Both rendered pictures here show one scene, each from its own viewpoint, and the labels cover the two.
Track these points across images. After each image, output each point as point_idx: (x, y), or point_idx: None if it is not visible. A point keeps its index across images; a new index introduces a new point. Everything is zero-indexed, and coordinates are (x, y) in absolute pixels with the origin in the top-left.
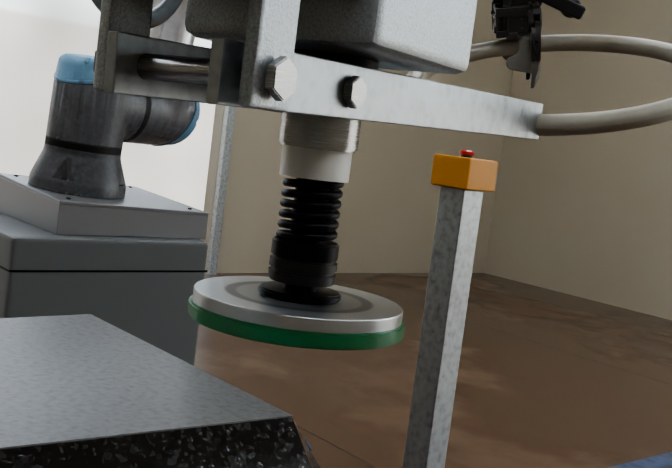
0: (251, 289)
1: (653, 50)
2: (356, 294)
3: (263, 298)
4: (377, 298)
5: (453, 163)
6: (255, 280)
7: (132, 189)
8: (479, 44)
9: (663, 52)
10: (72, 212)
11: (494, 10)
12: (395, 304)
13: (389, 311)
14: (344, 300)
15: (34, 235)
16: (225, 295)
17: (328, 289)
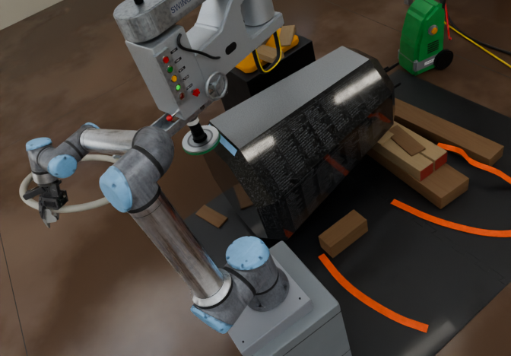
0: (207, 138)
1: (26, 188)
2: (188, 145)
3: (207, 132)
4: (184, 144)
5: None
6: (206, 144)
7: (241, 333)
8: (74, 205)
9: (27, 185)
10: None
11: (59, 198)
12: (182, 141)
13: (185, 136)
14: (192, 139)
15: (276, 247)
16: (213, 131)
17: (194, 139)
